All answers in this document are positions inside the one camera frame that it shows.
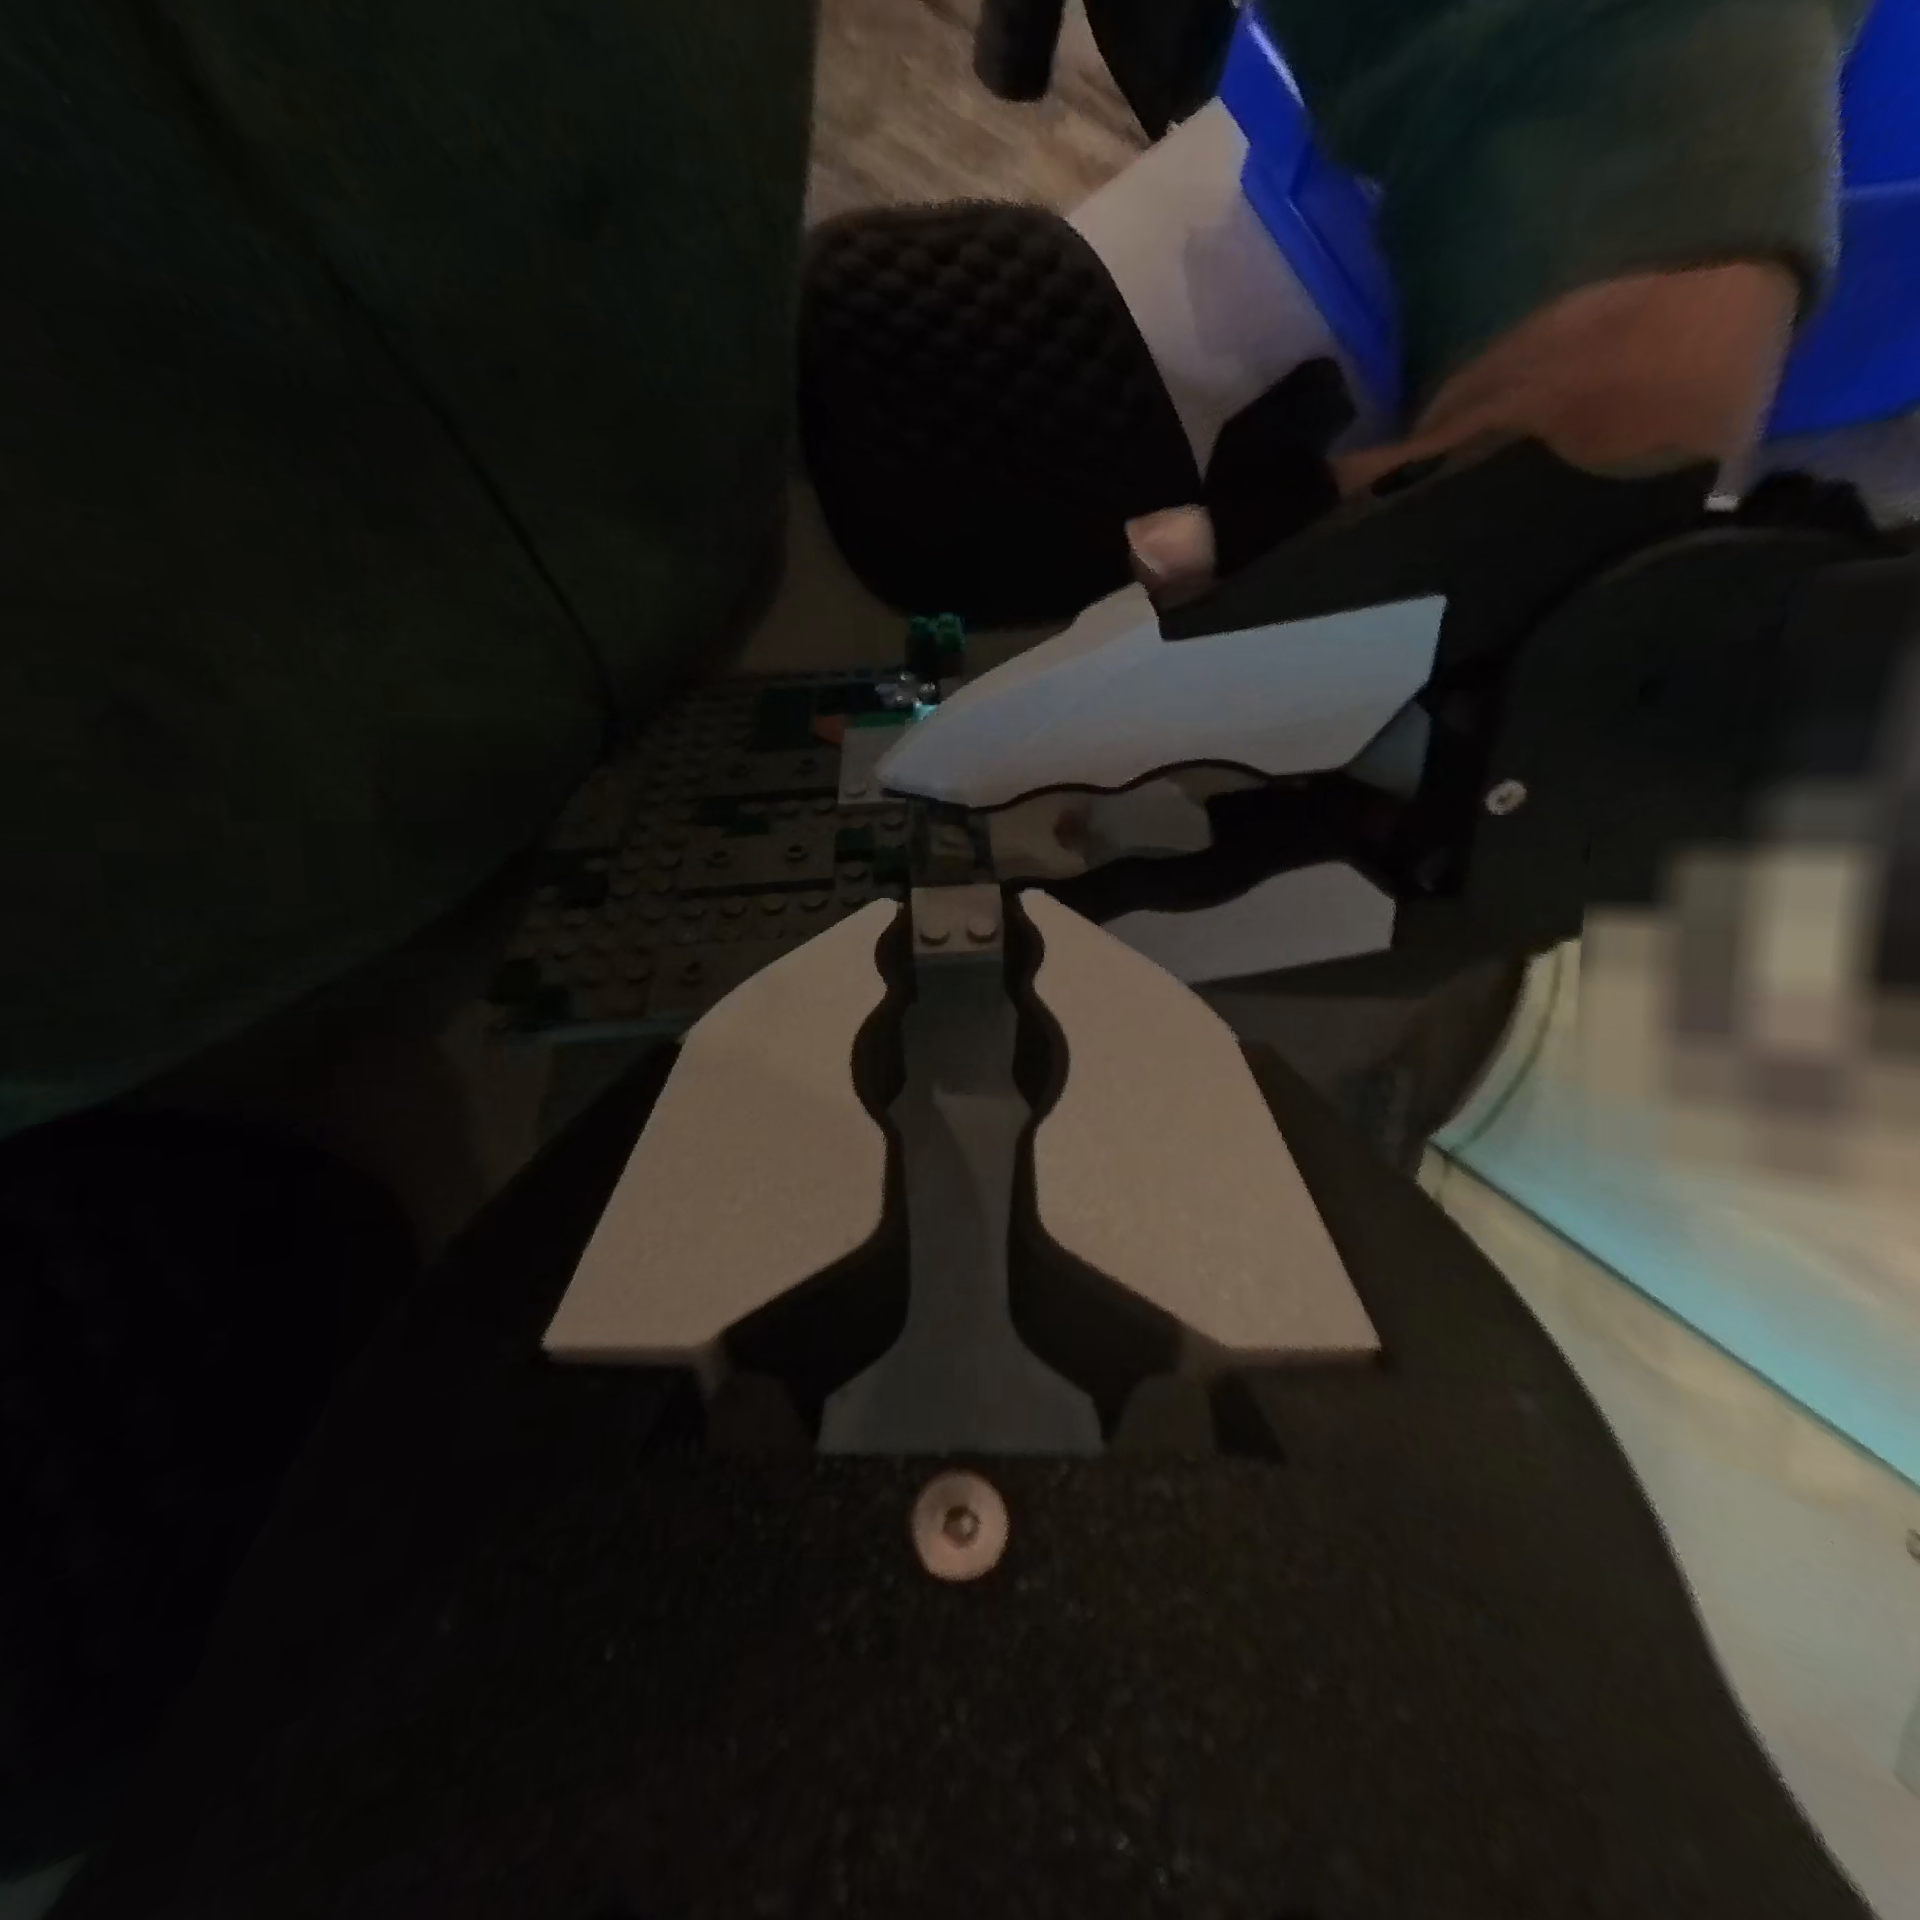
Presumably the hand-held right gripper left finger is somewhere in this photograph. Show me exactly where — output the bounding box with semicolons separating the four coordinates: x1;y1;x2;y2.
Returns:
539;896;922;1369

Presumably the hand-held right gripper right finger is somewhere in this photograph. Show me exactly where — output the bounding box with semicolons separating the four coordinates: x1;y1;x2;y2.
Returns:
1013;881;1377;1367

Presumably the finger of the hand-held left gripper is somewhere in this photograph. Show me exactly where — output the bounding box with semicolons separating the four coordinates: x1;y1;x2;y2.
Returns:
873;584;1452;813
1082;849;1399;988

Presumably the dark grey toy brick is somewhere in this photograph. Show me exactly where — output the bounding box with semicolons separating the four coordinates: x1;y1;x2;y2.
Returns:
900;881;1006;977

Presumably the grey brick baseplate model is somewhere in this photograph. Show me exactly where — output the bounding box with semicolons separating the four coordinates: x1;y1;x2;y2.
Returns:
499;606;1082;1036

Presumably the person's left forearm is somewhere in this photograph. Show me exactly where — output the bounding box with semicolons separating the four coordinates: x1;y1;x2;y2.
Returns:
1252;0;1878;415

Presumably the person's left hand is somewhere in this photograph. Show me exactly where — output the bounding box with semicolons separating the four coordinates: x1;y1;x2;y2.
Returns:
1123;261;1803;589

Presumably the black dimpled chair armrest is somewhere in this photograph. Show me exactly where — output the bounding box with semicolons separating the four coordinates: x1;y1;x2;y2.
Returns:
800;209;1209;620

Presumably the blue plastic bin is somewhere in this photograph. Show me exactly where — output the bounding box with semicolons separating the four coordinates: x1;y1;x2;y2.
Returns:
1217;0;1920;444

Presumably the brick instruction booklet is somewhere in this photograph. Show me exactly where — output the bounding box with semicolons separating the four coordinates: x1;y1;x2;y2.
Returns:
1422;1052;1920;1920

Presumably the black chair base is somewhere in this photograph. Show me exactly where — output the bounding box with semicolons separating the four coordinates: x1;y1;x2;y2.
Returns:
970;0;1236;139

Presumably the person's dark green sweater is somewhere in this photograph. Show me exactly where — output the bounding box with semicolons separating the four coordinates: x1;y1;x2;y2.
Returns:
0;0;820;1116

